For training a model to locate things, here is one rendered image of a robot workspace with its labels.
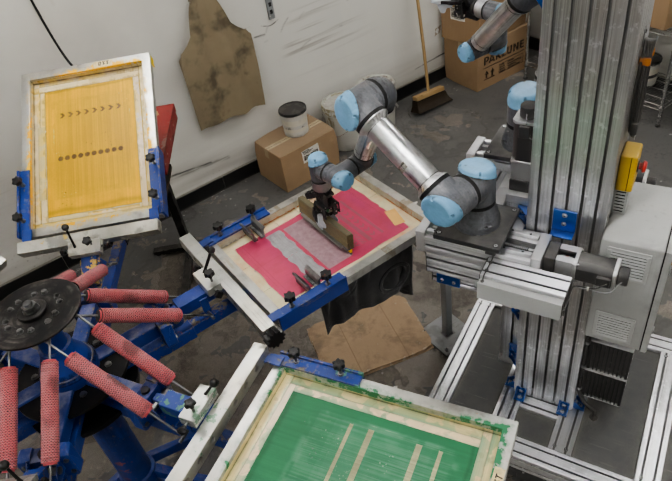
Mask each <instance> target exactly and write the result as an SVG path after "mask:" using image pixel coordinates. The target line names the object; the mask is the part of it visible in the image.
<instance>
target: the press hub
mask: <svg viewBox="0 0 672 481"><path fill-rule="evenodd" d="M81 300H82V298H81V292H80V290H79V288H78V287H77V286H76V285H75V284H74V283H72V282H71V281H68V280H65V279H58V278H52V279H44V280H40V281H36V282H33V283H30V284H28V285H25V286H23V287H21V288H19V289H17V290H16V291H14V292H12V293H11V294H9V295H8V296H7V297H5V298H4V299H3V300H2V301H1V302H0V350H2V351H19V350H24V349H28V348H31V347H34V346H38V354H39V356H40V364H39V368H37V367H34V366H31V365H28V364H25V365H24V367H23V368H22V370H21V371H20V373H19V375H18V393H19V392H20V391H22V390H24V389H26V388H27V387H29V386H31V385H33V384H34V383H36V382H38V381H40V382H41V362H43V360H46V359H48V344H46V343H45V342H46V341H48V340H49V339H51V344H52V345H54V346H55V347H57V348H58V349H60V350H61V351H63V352H64V353H66V354H67V355H69V354H70V353H71V352H73V353H74V352H75V351H76V352H77V353H79V354H80V355H82V356H83V357H85V358H86V359H87V360H89V361H90V362H92V363H93V364H95V365H96V366H98V367H99V368H101V369H102V370H103V371H105V372H106V373H109V374H112V375H115V376H118V377H121V378H124V379H127V380H130V381H133V382H136V383H140V371H139V367H137V366H136V365H134V366H132V367H131V368H129V369H127V368H128V365H129V361H128V360H127V359H126V358H124V357H123V356H121V355H120V354H118V353H117V352H115V353H113V354H112V355H110V356H108V357H106V358H105V359H103V360H101V361H100V360H99V357H98V354H97V352H96V351H95V349H96V348H98V347H100V346H101V345H103V344H104V343H102V342H101V341H99V340H98V339H97V338H95V337H94V336H92V335H91V334H92V333H91V331H92V329H93V327H92V328H91V330H90V334H89V337H88V341H87V342H84V341H80V340H77V339H74V338H72V336H73V333H74V331H72V332H69V333H66V332H63V329H64V328H65V327H67V326H68V325H69V323H70V322H71V321H72V320H73V319H74V317H75V316H76V314H77V312H78V310H79V308H80V305H81ZM66 358H67V357H65V356H64V355H62V354H61V353H59V352H58V351H56V350H55V349H53V348H52V347H51V359H56V361H59V393H63V392H67V391H71V390H74V395H73V399H72V403H71V407H70V410H69V414H68V419H69V420H70V419H73V418H76V417H78V416H81V415H83V414H85V413H86V414H85V418H84V422H83V427H82V431H81V437H82V438H86V437H89V436H91V435H92V436H93V437H94V439H95V440H96V441H97V443H98V444H99V446H100V447H101V449H102V450H103V451H104V453H105V454H106V456H107V457H108V459H109V460H110V461H111V463H112V464H113V466H114V467H115V469H116V470H117V471H118V473H119V480H120V481H165V480H166V479H163V478H158V477H157V476H156V474H155V473H154V472H155V466H156V462H155V460H154V459H153V457H152V456H151V455H149V454H147V453H146V452H145V451H144V449H143V447H142V446H141V444H140V442H139V441H138V439H137V438H136V436H135V434H134V433H133V431H132V430H131V428H130V426H129V425H128V422H127V421H126V419H125V418H124V416H122V412H121V411H120V410H117V409H115V408H112V407H109V406H106V405H103V404H101V403H102V402H103V401H104V400H106V399H107V398H108V397H109V395H107V394H106V393H104V392H103V391H102V390H100V389H98V388H95V387H92V386H89V385H86V381H87V380H85V379H84V378H82V377H81V376H80V375H78V374H77V373H75V372H74V371H72V370H71V369H69V368H68V367H66V366H65V365H64V364H65V363H64V361H65V359H66ZM18 409H19V410H20V412H21V413H22V414H23V415H24V416H26V417H27V418H29V419H31V420H33V421H37V422H38V423H37V424H35V425H33V426H32V427H33V428H34V429H35V430H36V431H37V433H39V434H40V435H41V396H39V397H37V398H36V399H34V400H32V401H30V402H29V403H27V404H25V405H23V406H22V407H20V408H18Z"/></svg>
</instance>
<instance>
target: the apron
mask: <svg viewBox="0 0 672 481"><path fill-rule="evenodd" d="M188 2H189V29H190V39H189V42H188V45H187V47H186V48H185V50H184V51H183V53H182V54H181V58H180V60H179V64H180V67H181V70H182V73H183V76H184V79H185V82H186V85H187V88H188V91H189V94H190V97H191V100H192V104H193V107H194V110H195V113H196V116H197V120H198V123H199V126H200V129H201V131H202V130H204V129H205V128H209V127H212V126H215V125H218V124H220V123H222V122H224V121H225V120H227V119H228V118H230V117H233V116H237V115H243V114H247V113H248V112H249V111H250V110H251V109H252V108H253V107H255V106H259V105H265V98H264V92H263V87H262V81H261V75H260V70H259V65H258V61H257V56H256V52H255V48H254V43H253V39H252V35H251V33H250V32H248V31H247V29H243V28H240V27H238V26H236V25H234V24H233V23H231V22H230V20H229V19H228V17H227V15H226V13H225V12H224V10H223V8H222V7H221V5H220V4H219V2H218V1H217V0H188Z"/></svg>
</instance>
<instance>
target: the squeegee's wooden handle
mask: <svg viewBox="0 0 672 481"><path fill-rule="evenodd" d="M298 203H299V211H300V212H301V213H304V214H305V215H306V216H307V217H309V218H310V219H311V220H312V221H314V222H315V223H316V221H315V220H314V218H313V215H312V210H313V208H312V207H314V205H313V203H312V202H311V201H310V200H308V199H306V197H305V196H303V195H302V196H300V197H298ZM326 218H327V220H325V219H324V218H323V221H324V222H325V224H326V228H323V230H325V231H326V232H327V233H328V234H330V235H331V236H332V237H333V238H334V239H336V240H337V241H338V242H339V243H341V244H342V245H343V247H344V248H345V249H346V250H347V251H349V250H351V249H353V248H354V242H353V234H352V233H351V232H350V231H348V230H347V229H346V228H344V227H343V226H342V225H341V224H339V223H338V222H337V221H335V220H334V219H333V218H332V217H330V216H328V217H326ZM316 224H317V223H316Z"/></svg>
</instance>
